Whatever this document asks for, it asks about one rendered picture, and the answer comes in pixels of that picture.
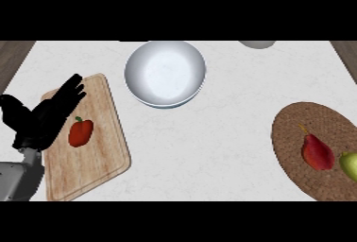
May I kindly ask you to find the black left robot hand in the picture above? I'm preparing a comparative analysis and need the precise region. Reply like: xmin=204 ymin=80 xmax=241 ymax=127
xmin=0 ymin=73 xmax=89 ymax=151

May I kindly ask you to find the red pear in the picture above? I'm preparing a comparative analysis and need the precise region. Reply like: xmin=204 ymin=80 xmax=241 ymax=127
xmin=297 ymin=123 xmax=337 ymax=171

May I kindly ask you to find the white bowl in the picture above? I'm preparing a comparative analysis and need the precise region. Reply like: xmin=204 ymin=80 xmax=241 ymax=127
xmin=123 ymin=41 xmax=208 ymax=110

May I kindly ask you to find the pale grey round object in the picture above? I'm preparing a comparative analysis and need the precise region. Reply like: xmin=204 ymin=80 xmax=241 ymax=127
xmin=239 ymin=41 xmax=278 ymax=50

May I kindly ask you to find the brown round woven placemat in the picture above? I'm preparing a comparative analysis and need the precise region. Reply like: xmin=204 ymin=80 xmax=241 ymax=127
xmin=270 ymin=101 xmax=357 ymax=202

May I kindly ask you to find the wooden cutting board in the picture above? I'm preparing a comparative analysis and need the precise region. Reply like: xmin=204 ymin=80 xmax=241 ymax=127
xmin=40 ymin=73 xmax=133 ymax=202

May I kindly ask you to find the red bell pepper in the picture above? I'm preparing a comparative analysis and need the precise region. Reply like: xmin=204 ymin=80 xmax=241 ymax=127
xmin=67 ymin=115 xmax=95 ymax=148

